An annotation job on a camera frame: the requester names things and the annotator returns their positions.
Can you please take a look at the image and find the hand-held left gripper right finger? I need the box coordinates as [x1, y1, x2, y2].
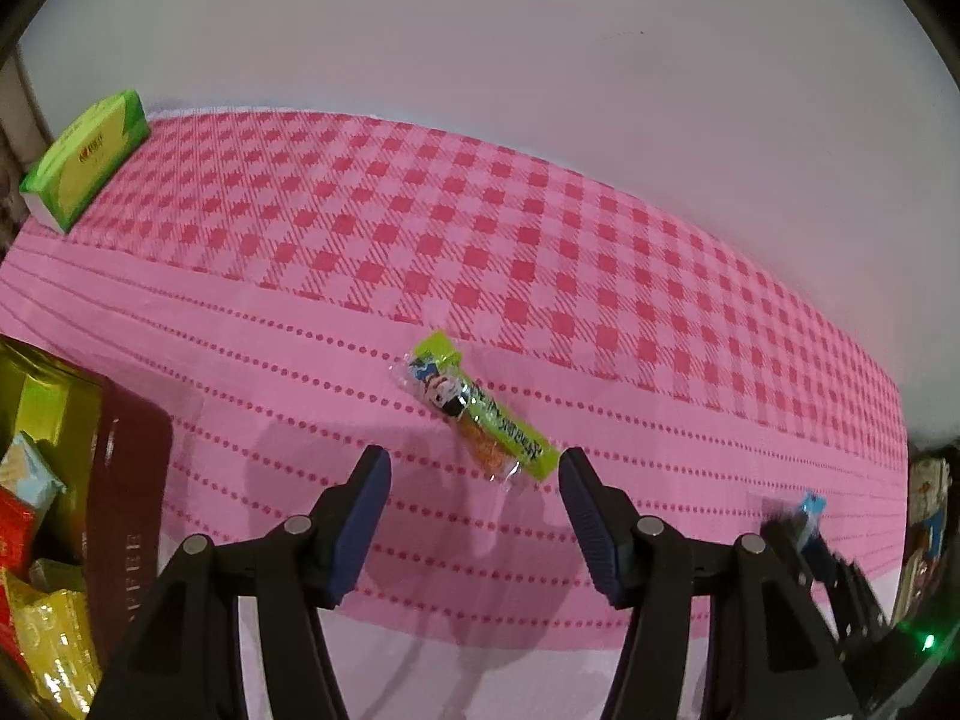
[557, 447, 861, 720]

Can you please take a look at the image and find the pink checked bedsheet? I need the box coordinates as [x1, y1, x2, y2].
[0, 109, 912, 720]

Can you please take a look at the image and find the floral ceramic mug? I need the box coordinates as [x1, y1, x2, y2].
[909, 457, 947, 515]

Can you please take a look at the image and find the green tissue box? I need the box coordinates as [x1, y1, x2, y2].
[19, 88, 151, 235]

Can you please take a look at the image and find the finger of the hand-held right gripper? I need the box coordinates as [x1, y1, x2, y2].
[759, 516, 835, 590]
[829, 555, 890, 635]

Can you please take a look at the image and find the green stick snack packet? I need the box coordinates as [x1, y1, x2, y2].
[390, 330, 562, 487]

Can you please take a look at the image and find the blue candy wrapper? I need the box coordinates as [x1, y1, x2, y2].
[796, 491, 826, 541]

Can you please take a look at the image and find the maroon tin box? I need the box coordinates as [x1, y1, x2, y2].
[0, 337, 173, 720]

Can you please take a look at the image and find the yellow snack packet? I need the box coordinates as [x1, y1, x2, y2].
[28, 556, 85, 593]
[11, 589, 102, 717]

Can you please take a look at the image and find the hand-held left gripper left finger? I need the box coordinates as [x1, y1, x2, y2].
[88, 445, 393, 720]

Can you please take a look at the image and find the navy and pale blue biscuit packet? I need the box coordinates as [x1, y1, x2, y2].
[0, 431, 65, 507]

